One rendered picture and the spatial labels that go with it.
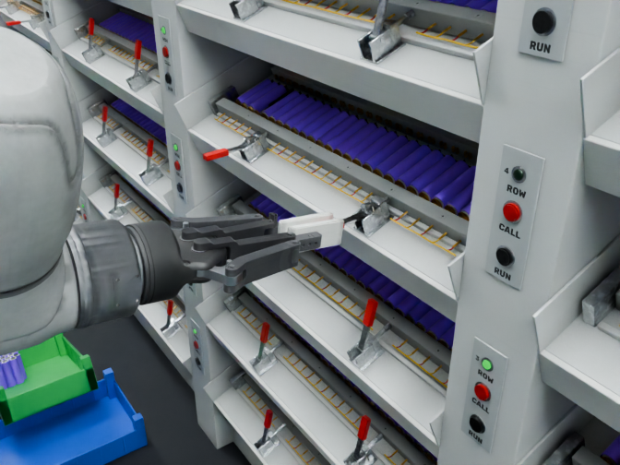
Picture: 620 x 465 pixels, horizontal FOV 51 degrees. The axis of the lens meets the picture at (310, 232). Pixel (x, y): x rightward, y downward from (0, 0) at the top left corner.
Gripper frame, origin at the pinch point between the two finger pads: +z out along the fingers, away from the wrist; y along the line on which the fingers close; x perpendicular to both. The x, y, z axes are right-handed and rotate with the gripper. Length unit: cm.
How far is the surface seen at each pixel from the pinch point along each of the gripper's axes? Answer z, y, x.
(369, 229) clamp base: 7.7, 1.0, -0.4
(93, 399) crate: 0, -74, -76
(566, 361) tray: 7.4, 27.8, -1.2
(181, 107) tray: 5.6, -44.4, 2.0
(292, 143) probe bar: 10.5, -19.9, 3.1
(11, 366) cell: -15, -89, -71
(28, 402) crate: -16, -69, -67
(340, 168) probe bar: 10.6, -8.9, 3.2
